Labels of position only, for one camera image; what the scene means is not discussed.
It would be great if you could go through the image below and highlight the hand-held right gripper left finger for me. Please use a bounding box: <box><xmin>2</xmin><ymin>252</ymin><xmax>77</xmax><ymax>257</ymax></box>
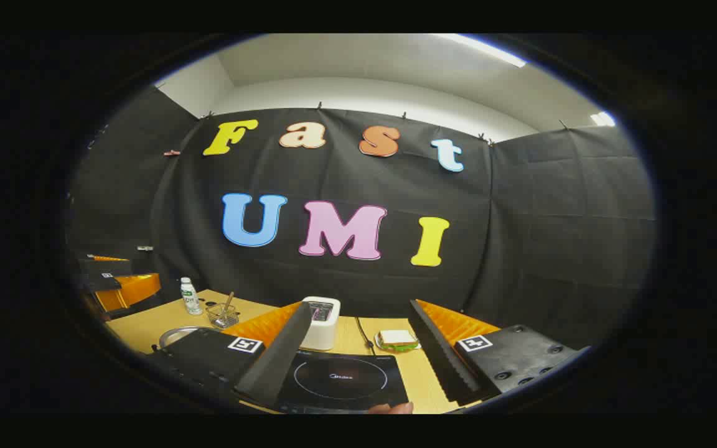
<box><xmin>146</xmin><ymin>302</ymin><xmax>314</xmax><ymax>413</ymax></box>

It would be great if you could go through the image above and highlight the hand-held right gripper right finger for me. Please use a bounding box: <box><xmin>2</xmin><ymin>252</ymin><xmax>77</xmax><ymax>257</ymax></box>
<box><xmin>408</xmin><ymin>299</ymin><xmax>591</xmax><ymax>408</ymax></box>

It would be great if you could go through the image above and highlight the black induction cooktop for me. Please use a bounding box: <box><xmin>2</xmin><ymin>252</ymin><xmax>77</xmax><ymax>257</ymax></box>
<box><xmin>274</xmin><ymin>348</ymin><xmax>410</xmax><ymax>414</ymax></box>

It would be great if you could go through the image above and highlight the stainless steel pot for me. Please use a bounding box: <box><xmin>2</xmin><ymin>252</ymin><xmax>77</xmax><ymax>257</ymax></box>
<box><xmin>158</xmin><ymin>326</ymin><xmax>210</xmax><ymax>349</ymax></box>

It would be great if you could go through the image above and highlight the white toaster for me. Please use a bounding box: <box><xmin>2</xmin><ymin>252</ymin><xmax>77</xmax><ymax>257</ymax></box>
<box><xmin>299</xmin><ymin>296</ymin><xmax>342</xmax><ymax>351</ymax></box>

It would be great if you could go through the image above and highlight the sandwich with lettuce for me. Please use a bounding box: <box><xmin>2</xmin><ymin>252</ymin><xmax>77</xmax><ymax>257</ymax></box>
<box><xmin>374</xmin><ymin>329</ymin><xmax>421</xmax><ymax>353</ymax></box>

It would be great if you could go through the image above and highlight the white drink bottle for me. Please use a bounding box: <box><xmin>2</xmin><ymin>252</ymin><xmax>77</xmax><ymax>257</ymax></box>
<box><xmin>180</xmin><ymin>277</ymin><xmax>204</xmax><ymax>316</ymax></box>

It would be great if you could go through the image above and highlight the long ceiling light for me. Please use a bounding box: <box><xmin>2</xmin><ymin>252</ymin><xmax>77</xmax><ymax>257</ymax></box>
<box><xmin>439</xmin><ymin>34</ymin><xmax>527</xmax><ymax>68</ymax></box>

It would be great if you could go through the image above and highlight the metal wire basket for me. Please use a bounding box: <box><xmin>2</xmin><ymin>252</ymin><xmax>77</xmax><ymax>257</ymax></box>
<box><xmin>205</xmin><ymin>302</ymin><xmax>240</xmax><ymax>329</ymax></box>

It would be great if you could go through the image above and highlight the black power cable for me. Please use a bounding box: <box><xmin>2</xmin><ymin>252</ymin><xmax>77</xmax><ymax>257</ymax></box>
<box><xmin>355</xmin><ymin>317</ymin><xmax>377</xmax><ymax>356</ymax></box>

